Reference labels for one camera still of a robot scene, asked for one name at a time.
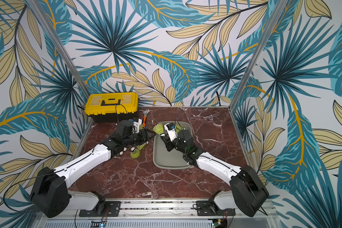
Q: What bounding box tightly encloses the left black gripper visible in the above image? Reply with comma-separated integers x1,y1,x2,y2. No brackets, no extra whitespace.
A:
123,127,156,146

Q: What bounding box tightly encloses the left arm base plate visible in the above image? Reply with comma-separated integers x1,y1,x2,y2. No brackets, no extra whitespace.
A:
79,201,121,217

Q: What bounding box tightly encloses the left aluminium frame post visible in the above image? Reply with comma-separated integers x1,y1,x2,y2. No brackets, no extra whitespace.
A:
27,0,90,99

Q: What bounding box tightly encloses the yellow-green shuttlecock one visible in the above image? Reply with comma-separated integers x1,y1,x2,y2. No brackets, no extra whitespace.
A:
153,123,164,135

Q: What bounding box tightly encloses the aluminium frame post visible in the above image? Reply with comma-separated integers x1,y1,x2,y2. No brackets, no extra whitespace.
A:
229,1,287,114
27,0,90,99

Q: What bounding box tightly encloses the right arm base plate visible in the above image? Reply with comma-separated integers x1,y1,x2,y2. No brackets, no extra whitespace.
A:
193,200,236,217

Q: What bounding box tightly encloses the yellow-green shuttlecock seven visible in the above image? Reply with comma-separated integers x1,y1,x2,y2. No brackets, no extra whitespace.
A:
130,143,146,159

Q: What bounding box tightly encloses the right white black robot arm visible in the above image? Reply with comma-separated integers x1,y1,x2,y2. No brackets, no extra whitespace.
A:
160,129,269,217

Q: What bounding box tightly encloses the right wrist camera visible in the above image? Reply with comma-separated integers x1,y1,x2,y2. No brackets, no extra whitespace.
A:
164,123,178,142

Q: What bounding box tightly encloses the right aluminium frame post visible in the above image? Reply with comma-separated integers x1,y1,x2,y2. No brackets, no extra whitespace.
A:
229,1,287,114

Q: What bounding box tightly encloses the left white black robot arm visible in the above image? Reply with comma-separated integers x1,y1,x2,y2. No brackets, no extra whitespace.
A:
29,120,155,218

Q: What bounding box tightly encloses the aluminium front rail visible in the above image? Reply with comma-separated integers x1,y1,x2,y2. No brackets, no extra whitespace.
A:
31,198,283,228

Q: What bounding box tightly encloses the yellow black toolbox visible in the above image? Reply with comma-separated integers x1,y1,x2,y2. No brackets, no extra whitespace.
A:
85,92,139,123

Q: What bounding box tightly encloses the grey plastic storage tray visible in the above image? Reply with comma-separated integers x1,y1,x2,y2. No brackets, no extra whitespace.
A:
153,135,191,170

